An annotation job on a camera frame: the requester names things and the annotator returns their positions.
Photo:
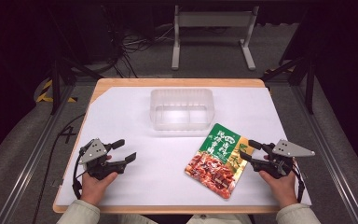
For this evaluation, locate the aluminium floor rail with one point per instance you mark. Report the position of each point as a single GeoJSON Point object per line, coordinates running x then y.
{"type": "Point", "coordinates": [332, 168]}
{"type": "Point", "coordinates": [28, 168]}

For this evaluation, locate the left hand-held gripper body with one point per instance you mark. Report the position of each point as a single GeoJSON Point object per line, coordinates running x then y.
{"type": "Point", "coordinates": [93, 152]}

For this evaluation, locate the white metal stand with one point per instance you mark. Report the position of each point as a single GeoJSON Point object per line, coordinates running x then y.
{"type": "Point", "coordinates": [214, 19]}

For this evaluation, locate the white table sheet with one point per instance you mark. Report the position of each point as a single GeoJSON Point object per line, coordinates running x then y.
{"type": "Point", "coordinates": [155, 180]}

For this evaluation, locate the yellow black hazard tape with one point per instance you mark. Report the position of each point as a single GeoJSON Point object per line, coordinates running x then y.
{"type": "Point", "coordinates": [43, 96]}

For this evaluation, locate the clear plastic container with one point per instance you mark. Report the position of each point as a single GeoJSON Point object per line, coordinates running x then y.
{"type": "Point", "coordinates": [181, 109]}

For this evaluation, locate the green and red snack packet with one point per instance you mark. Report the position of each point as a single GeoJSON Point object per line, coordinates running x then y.
{"type": "Point", "coordinates": [217, 161]}

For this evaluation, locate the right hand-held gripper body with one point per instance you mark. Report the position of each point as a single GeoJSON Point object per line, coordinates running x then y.
{"type": "Point", "coordinates": [287, 149]}

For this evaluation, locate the person's left hand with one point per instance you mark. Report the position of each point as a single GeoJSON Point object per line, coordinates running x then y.
{"type": "Point", "coordinates": [93, 189]}

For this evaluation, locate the person's right hand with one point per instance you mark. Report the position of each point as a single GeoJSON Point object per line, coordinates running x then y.
{"type": "Point", "coordinates": [284, 189]}

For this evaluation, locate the black tripod stand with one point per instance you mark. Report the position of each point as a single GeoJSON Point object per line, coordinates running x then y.
{"type": "Point", "coordinates": [309, 90]}
{"type": "Point", "coordinates": [55, 87]}

